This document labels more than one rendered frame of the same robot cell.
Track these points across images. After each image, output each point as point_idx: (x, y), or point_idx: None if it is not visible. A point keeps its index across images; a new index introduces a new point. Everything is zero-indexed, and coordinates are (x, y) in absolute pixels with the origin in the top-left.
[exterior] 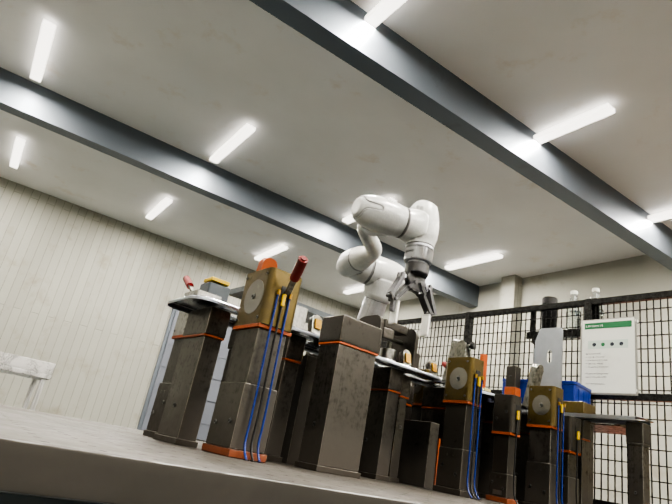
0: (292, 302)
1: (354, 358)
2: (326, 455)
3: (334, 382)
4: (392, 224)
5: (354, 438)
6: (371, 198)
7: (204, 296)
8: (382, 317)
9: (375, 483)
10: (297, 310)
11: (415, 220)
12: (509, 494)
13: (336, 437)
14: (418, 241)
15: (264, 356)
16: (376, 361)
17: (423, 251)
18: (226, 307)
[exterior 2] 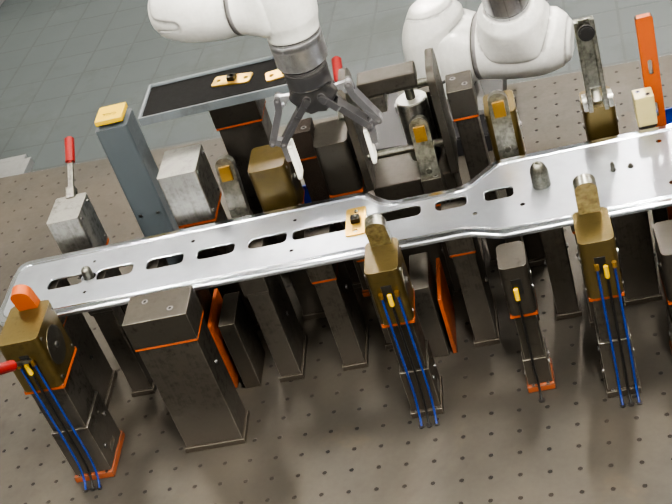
0: (41, 364)
1: (167, 354)
2: (191, 438)
3: (157, 384)
4: (212, 39)
5: (217, 415)
6: (156, 12)
7: (3, 323)
8: (344, 93)
9: (216, 487)
10: (179, 181)
11: (241, 20)
12: (535, 379)
13: (193, 422)
14: (271, 44)
15: (48, 416)
16: (293, 240)
17: (285, 62)
18: (44, 299)
